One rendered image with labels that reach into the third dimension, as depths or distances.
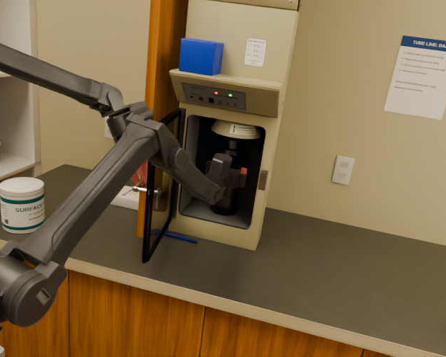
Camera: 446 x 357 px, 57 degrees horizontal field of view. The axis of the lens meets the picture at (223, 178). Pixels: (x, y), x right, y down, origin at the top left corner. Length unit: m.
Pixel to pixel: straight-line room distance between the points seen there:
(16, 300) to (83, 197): 0.19
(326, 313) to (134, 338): 0.61
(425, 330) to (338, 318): 0.24
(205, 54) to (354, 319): 0.84
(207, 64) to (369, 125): 0.78
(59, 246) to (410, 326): 0.96
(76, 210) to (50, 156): 1.48
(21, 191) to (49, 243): 0.74
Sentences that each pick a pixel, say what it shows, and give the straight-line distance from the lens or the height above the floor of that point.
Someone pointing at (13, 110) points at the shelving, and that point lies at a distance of 2.23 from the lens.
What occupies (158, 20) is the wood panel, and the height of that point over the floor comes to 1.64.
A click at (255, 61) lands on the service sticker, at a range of 1.26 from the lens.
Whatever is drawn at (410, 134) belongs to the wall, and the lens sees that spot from 1.73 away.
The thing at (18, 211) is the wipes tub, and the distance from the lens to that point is 1.44.
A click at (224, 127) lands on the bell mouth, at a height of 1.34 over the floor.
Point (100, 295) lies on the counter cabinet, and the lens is 1.38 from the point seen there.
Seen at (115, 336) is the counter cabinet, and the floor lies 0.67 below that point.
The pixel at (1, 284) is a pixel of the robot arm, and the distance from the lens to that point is 0.67.
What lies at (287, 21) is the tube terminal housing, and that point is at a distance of 1.25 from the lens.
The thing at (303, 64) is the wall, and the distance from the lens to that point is 1.68.
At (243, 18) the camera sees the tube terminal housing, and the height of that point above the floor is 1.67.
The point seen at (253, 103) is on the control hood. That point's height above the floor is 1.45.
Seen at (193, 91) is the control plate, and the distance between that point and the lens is 1.24.
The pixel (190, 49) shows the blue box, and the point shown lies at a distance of 1.19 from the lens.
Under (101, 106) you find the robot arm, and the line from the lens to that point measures 1.16.
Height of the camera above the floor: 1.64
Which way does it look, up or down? 20 degrees down
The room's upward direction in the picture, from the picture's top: 8 degrees clockwise
